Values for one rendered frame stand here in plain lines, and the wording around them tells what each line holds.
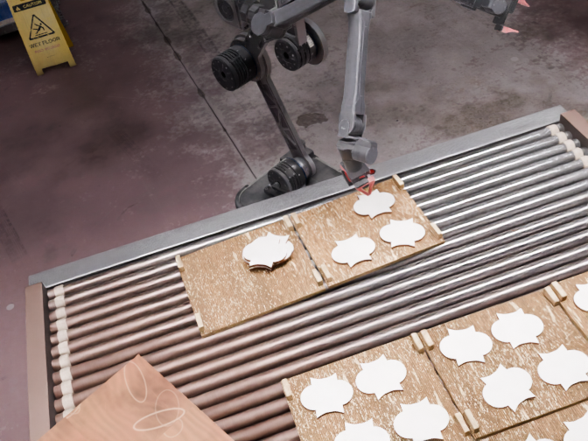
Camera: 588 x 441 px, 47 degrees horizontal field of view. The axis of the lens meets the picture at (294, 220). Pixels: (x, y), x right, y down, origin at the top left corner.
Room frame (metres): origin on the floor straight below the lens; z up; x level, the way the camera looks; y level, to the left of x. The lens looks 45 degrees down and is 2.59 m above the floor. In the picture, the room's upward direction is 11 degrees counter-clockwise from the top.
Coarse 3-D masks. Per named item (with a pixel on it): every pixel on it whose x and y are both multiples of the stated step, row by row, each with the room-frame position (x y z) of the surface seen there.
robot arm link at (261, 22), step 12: (300, 0) 2.04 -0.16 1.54; (312, 0) 2.00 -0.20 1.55; (324, 0) 1.97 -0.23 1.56; (360, 0) 1.86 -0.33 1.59; (372, 0) 1.89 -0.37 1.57; (264, 12) 2.11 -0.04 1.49; (276, 12) 2.08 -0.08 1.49; (288, 12) 2.05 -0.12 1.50; (300, 12) 2.02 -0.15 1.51; (312, 12) 2.02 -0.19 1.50; (252, 24) 2.11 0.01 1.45; (264, 24) 2.07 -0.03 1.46; (276, 24) 2.05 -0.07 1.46; (288, 24) 2.06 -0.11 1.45; (264, 36) 2.07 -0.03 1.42
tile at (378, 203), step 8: (376, 192) 1.71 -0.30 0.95; (384, 192) 1.70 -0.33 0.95; (360, 200) 1.68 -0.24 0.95; (368, 200) 1.67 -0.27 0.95; (376, 200) 1.67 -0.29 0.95; (384, 200) 1.66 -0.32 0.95; (392, 200) 1.65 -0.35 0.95; (360, 208) 1.64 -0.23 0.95; (368, 208) 1.64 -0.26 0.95; (376, 208) 1.63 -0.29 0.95; (384, 208) 1.62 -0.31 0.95; (376, 216) 1.60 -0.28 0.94
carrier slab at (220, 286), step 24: (240, 240) 1.62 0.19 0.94; (192, 264) 1.55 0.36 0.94; (216, 264) 1.53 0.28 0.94; (240, 264) 1.51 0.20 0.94; (288, 264) 1.47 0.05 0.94; (192, 288) 1.45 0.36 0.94; (216, 288) 1.43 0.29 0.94; (240, 288) 1.41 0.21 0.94; (264, 288) 1.39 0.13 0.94; (288, 288) 1.37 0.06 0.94; (312, 288) 1.35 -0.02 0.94; (216, 312) 1.33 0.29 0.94; (240, 312) 1.31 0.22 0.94; (264, 312) 1.30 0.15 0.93
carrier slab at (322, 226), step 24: (360, 192) 1.73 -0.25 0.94; (312, 216) 1.66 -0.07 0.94; (336, 216) 1.64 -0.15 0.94; (360, 216) 1.62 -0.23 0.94; (384, 216) 1.60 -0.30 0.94; (408, 216) 1.57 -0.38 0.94; (312, 240) 1.55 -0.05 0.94; (336, 240) 1.53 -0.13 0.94; (432, 240) 1.45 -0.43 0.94; (336, 264) 1.43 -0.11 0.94; (360, 264) 1.41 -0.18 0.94; (384, 264) 1.39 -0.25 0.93
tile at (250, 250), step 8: (264, 240) 1.56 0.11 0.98; (272, 240) 1.55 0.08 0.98; (248, 248) 1.53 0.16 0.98; (256, 248) 1.52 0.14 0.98; (264, 248) 1.52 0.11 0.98; (272, 248) 1.51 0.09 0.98; (280, 248) 1.50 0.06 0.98; (248, 256) 1.50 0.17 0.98; (256, 256) 1.49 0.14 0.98; (264, 256) 1.48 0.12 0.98; (272, 256) 1.48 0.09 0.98; (280, 256) 1.47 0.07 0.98; (256, 264) 1.46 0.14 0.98; (264, 264) 1.45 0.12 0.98; (272, 264) 1.45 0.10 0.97
